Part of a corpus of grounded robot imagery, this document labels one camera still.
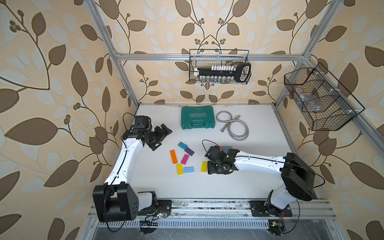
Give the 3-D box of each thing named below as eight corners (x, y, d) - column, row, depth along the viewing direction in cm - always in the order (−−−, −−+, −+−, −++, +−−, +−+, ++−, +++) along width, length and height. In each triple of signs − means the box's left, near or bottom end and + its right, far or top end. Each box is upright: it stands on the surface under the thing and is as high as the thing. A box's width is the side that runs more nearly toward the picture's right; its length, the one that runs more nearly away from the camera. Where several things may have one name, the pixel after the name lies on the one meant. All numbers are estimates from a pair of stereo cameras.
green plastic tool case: (180, 129, 107) (179, 125, 103) (182, 109, 120) (181, 105, 116) (215, 129, 107) (216, 125, 103) (213, 109, 120) (214, 105, 116)
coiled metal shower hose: (218, 141, 101) (219, 138, 99) (215, 113, 118) (216, 110, 115) (249, 141, 101) (251, 138, 99) (242, 113, 118) (243, 110, 115)
